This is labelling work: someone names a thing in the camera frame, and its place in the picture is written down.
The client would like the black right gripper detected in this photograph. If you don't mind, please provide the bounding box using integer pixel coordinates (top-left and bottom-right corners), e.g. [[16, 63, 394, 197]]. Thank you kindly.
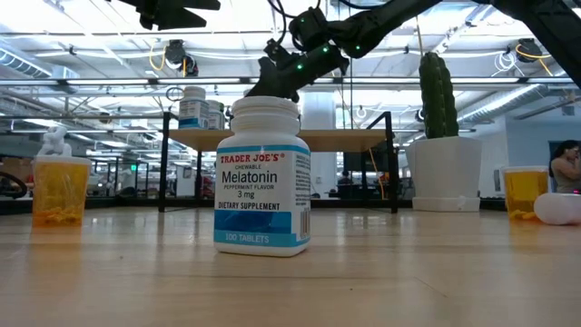
[[244, 38, 350, 104]]

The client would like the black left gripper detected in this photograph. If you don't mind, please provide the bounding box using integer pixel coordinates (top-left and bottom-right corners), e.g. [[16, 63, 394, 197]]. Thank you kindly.
[[107, 0, 222, 32]]

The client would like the white blue-label medicine bottle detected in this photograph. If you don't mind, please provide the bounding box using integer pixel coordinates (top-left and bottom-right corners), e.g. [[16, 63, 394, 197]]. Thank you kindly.
[[207, 99, 227, 131], [177, 85, 211, 131]]

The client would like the white melatonin bottle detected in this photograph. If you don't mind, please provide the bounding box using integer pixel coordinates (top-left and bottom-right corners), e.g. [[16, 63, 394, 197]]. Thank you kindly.
[[212, 94, 312, 258]]

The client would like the orange white-capped pill bottle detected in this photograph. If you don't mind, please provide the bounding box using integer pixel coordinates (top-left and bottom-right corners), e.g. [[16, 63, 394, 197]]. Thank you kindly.
[[501, 165, 550, 223], [31, 155, 93, 228]]

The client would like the plain white medicine bottle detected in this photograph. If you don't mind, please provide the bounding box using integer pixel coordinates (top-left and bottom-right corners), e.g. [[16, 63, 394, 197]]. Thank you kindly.
[[533, 192, 581, 226]]

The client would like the wooden table in background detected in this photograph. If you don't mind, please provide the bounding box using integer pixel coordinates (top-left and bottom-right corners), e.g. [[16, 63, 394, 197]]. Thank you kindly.
[[157, 111, 400, 214]]

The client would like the green cactus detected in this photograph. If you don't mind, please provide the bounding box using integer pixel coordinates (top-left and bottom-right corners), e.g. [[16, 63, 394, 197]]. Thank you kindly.
[[418, 51, 460, 140]]

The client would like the white humanoid figure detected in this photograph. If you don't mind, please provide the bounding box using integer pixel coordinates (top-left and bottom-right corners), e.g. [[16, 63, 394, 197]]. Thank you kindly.
[[36, 125, 73, 158]]

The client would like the white plant pot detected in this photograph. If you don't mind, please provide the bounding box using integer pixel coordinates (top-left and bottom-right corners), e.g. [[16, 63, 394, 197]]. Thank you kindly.
[[405, 135, 483, 213]]

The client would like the person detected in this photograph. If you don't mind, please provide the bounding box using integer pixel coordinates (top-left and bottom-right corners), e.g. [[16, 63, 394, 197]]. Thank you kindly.
[[547, 139, 581, 194]]

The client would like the black ceiling cable reel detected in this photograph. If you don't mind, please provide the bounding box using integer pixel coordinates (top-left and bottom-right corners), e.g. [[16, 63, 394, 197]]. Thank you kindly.
[[149, 39, 201, 77], [515, 38, 554, 76]]

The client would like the thick yellow cable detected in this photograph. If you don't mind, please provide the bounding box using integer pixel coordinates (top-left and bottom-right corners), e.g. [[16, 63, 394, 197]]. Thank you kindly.
[[368, 147, 386, 200]]

